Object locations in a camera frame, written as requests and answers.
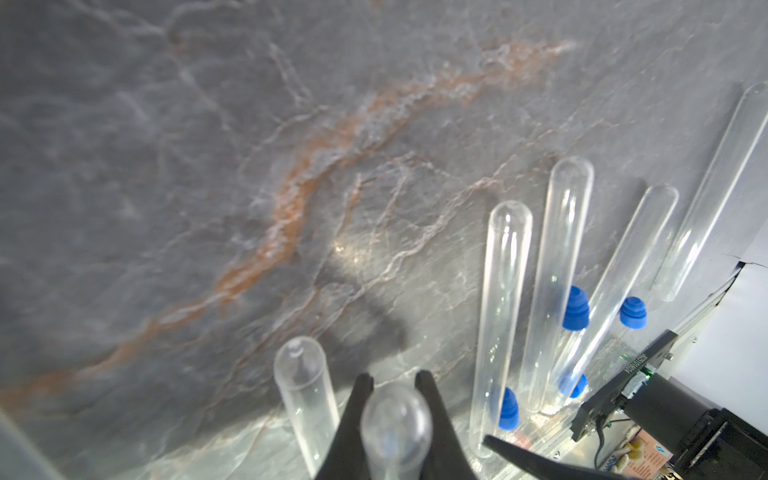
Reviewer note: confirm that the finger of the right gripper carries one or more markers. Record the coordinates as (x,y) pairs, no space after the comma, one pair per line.
(541,467)

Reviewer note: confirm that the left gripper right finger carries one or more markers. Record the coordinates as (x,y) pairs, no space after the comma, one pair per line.
(445,458)

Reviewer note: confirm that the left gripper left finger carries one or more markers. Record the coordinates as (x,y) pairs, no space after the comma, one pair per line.
(346,458)

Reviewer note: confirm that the test tube blue stopper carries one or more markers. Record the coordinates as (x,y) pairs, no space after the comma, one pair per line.
(396,432)
(302,376)
(507,248)
(575,349)

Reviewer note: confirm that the clear test tube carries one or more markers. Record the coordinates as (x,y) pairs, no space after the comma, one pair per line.
(566,206)

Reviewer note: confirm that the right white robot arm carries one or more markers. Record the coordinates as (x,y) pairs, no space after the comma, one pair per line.
(706,443)

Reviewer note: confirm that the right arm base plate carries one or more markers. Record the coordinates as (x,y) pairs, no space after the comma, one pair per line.
(623,385)

